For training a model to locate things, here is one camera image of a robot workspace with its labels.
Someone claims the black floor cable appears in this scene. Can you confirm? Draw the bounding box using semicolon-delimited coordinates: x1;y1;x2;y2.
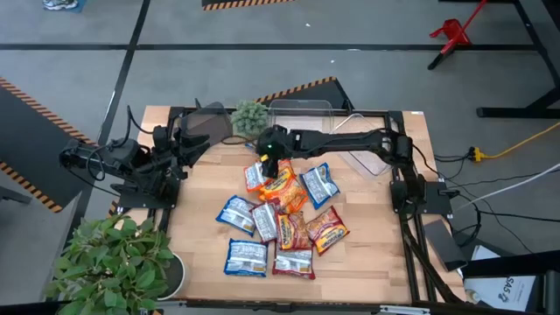
479;209;560;223

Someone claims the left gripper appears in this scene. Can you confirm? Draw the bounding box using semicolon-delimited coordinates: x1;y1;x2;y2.
165;129;212;170

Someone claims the clear plastic bin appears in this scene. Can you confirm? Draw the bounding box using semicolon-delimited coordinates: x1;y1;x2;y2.
266;99;336;137
330;112;395;178

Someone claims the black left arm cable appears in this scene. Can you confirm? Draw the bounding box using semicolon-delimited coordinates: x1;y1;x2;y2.
125;104;155;136

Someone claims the orange Maruchan noodle pack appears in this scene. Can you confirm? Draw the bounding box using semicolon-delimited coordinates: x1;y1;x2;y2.
243;160;272;193
260;159;297;198
262;181;310;215

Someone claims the red floor stand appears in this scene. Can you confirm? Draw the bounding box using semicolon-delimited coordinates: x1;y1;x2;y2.
427;0;489;71

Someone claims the black aluminium table frame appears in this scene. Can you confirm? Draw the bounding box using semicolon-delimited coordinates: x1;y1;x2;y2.
150;104;465;314

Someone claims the black desk frame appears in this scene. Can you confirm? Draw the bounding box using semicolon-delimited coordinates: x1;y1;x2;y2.
439;0;560;119

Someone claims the small potted succulent plant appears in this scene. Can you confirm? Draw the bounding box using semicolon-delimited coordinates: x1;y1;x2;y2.
230;100;270;139

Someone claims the white floor cable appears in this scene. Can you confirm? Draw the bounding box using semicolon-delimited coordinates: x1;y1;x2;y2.
454;162;560;211

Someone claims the black hazard-striped floor mat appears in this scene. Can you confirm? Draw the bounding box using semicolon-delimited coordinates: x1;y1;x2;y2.
255;76;355;111
200;0;297;12
0;76;106;214

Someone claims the white paper sheet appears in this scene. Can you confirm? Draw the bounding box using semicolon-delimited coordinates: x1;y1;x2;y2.
471;244;502;263

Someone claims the blue Maruchan noodle pack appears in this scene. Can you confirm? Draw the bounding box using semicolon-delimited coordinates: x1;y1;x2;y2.
223;238;270;278
299;162;341;210
214;194;259;237

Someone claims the large leafy potted plant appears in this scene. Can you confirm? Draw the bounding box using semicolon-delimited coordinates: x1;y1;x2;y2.
42;213;187;315

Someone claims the silver metal rail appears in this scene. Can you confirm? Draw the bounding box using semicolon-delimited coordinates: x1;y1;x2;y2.
379;304;432;315

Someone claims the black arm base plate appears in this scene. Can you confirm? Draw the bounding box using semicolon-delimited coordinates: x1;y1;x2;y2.
390;178;454;216
116;174;181;210

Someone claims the yellow extension cord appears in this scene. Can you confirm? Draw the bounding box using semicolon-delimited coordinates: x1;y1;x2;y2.
470;122;560;161

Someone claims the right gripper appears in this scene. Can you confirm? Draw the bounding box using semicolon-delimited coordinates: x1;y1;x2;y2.
255;124;303;179

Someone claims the white printed carton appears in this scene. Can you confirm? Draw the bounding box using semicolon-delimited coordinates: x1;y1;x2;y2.
463;274;537;312

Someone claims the dark smoked plastic bin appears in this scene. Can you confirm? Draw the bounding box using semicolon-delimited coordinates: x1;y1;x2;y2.
179;101;234;148

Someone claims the dark grey flat box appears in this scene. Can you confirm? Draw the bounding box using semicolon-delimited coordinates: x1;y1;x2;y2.
423;218;468;272

